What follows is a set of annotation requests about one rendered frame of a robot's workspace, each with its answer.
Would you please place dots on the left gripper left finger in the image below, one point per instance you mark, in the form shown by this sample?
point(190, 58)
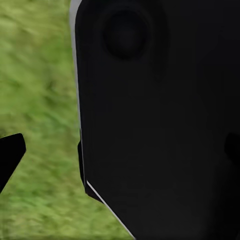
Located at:
point(12, 149)

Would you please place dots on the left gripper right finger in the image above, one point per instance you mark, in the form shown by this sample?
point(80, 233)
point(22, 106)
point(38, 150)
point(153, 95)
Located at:
point(232, 149)

